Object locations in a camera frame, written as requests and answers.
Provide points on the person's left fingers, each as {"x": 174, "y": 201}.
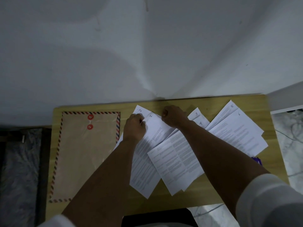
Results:
{"x": 142, "y": 122}

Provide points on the spread of printed paper pages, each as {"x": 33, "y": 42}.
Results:
{"x": 180, "y": 158}

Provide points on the person's left hand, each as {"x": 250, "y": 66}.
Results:
{"x": 133, "y": 127}

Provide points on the brown envelope with striped border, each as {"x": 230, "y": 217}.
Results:
{"x": 78, "y": 158}

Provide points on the person's right forearm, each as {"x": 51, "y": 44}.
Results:
{"x": 217, "y": 163}

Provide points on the person's left forearm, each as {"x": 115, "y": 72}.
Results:
{"x": 106, "y": 179}

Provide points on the single white printed sheet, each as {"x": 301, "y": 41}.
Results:
{"x": 151, "y": 139}

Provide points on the person's right fingers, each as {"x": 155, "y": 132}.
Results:
{"x": 164, "y": 113}

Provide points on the black chair seat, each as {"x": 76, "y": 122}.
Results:
{"x": 158, "y": 218}

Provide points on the person's right hand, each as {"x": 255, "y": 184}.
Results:
{"x": 175, "y": 117}

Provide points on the white shelf board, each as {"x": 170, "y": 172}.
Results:
{"x": 285, "y": 99}

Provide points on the white shirt sleeve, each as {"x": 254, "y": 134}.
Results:
{"x": 272, "y": 200}
{"x": 56, "y": 222}

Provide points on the purple pen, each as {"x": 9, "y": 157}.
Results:
{"x": 256, "y": 160}

